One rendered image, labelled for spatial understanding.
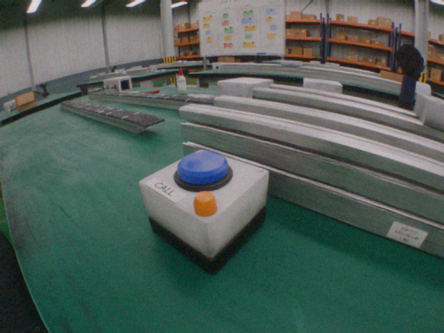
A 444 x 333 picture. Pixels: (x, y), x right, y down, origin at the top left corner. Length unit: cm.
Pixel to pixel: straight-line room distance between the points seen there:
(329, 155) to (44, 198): 37
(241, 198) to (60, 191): 28
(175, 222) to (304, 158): 13
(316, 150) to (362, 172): 5
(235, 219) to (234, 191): 2
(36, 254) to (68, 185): 14
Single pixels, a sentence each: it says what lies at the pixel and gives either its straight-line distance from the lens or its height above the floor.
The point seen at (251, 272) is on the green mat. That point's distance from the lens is 18.
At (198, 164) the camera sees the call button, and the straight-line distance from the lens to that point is 16.
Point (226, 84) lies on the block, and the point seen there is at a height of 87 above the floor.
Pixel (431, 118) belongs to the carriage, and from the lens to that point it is 39.
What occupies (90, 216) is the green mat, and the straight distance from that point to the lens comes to 27.
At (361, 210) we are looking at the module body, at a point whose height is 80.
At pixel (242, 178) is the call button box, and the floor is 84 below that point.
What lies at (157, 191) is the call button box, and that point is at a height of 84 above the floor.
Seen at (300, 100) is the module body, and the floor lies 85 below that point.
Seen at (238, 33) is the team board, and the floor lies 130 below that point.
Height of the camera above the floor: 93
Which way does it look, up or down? 29 degrees down
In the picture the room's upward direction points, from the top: 2 degrees counter-clockwise
